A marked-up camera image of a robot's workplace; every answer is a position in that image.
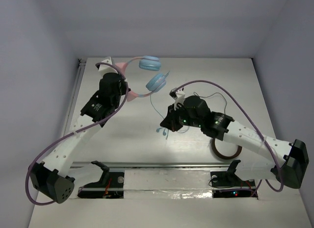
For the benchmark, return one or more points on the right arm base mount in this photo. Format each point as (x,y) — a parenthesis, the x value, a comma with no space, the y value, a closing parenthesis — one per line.
(226,184)

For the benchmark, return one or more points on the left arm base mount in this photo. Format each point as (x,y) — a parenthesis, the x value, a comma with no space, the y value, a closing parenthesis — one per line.
(109,185)

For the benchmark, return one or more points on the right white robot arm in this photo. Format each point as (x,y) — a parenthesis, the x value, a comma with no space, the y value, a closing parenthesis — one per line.
(287,162)

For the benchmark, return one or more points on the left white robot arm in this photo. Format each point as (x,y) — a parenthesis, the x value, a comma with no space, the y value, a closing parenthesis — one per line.
(48,173)

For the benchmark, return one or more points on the white foam front board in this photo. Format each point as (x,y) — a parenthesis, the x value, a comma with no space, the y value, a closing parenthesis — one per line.
(278,211)

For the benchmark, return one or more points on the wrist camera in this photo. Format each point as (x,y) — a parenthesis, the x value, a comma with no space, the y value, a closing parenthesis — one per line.
(104,69)
(178,96)

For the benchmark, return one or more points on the pink blue cat-ear headphones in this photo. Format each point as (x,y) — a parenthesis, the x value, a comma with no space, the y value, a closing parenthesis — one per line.
(144,76)

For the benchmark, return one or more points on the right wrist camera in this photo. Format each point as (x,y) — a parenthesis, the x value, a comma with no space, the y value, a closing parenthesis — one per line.
(178,96)

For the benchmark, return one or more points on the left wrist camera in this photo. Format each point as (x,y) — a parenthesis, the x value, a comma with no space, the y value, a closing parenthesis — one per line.
(104,69)

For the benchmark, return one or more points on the brown silver headphones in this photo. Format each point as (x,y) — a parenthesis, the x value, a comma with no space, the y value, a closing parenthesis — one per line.
(225,151)

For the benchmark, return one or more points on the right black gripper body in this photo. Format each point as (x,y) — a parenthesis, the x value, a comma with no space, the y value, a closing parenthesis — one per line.
(181,117)

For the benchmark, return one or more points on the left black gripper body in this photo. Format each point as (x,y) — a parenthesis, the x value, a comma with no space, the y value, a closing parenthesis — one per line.
(123,86)

